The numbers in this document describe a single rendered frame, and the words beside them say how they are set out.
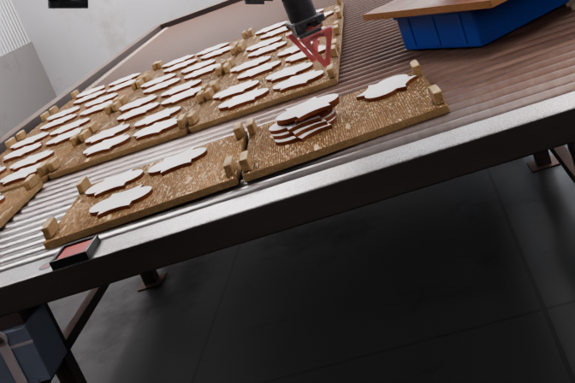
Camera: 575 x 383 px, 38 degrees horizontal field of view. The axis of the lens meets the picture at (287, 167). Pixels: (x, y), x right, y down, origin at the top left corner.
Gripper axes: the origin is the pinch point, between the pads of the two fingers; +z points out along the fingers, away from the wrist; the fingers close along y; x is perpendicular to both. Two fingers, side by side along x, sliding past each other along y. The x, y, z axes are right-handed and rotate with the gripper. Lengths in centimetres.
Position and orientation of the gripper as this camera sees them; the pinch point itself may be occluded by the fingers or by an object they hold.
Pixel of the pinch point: (319, 59)
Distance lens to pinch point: 171.1
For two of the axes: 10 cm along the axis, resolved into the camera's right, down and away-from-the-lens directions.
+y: -2.1, -2.2, 9.5
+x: -9.1, 4.1, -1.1
